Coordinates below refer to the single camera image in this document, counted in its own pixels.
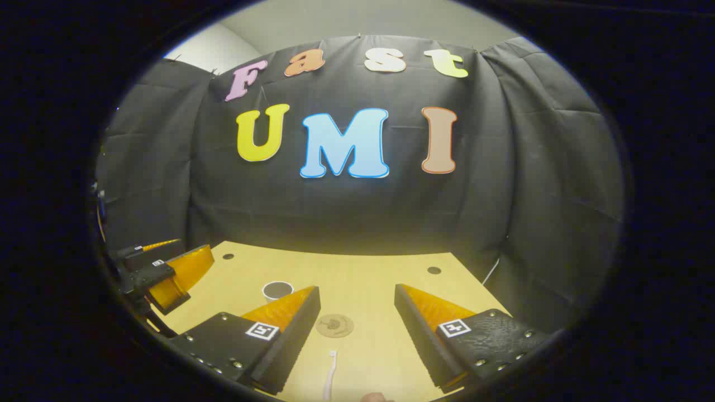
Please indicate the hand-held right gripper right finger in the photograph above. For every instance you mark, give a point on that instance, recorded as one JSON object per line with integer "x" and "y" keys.
{"x": 424, "y": 340}

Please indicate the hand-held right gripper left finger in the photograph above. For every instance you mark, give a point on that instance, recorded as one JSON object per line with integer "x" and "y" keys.
{"x": 290, "y": 340}

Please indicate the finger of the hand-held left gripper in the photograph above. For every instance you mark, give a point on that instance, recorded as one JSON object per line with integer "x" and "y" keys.
{"x": 153, "y": 258}
{"x": 184, "y": 271}

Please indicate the round cork coaster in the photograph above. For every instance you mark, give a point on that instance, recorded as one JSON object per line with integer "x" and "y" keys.
{"x": 334, "y": 325}

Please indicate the white cup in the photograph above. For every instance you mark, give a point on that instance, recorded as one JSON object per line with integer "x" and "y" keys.
{"x": 277, "y": 290}

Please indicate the white and pink toothbrush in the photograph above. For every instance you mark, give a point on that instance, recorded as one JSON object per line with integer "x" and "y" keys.
{"x": 330, "y": 374}

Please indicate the black backdrop cloth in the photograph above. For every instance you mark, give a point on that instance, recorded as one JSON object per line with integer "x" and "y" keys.
{"x": 346, "y": 212}

